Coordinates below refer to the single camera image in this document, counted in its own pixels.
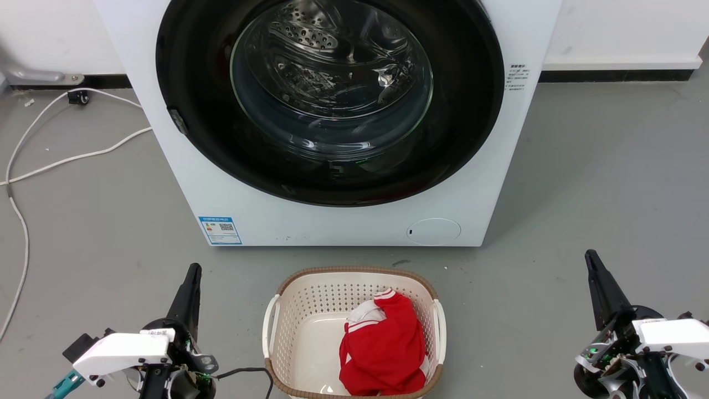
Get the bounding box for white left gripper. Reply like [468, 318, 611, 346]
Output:
[72, 263, 218, 384]

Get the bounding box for stainless steel washer drum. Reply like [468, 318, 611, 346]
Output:
[232, 0, 434, 121]

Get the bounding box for round white filter cover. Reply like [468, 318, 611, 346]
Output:
[407, 218, 461, 246]

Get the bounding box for white front-load washing machine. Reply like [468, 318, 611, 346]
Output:
[93, 0, 563, 247]

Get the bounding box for round black glass washer door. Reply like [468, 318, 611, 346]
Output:
[156, 0, 505, 207]

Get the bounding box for grey wall pipe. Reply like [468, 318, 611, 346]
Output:
[0, 47, 85, 87]

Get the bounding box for teal left cable connector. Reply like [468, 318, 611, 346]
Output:
[46, 370, 87, 399]

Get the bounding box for red and white garment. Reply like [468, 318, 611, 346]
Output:
[339, 288, 428, 397]

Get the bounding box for thin white floor cable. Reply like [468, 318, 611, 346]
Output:
[0, 126, 153, 186]
[3, 88, 143, 186]

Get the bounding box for blue energy label sticker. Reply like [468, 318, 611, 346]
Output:
[198, 216, 243, 245]

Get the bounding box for cream plastic laundry basket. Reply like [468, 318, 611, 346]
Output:
[262, 266, 447, 399]

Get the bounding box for thick white floor cable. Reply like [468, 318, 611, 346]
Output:
[0, 186, 30, 342]

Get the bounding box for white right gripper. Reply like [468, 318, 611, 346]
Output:
[584, 249, 709, 369]

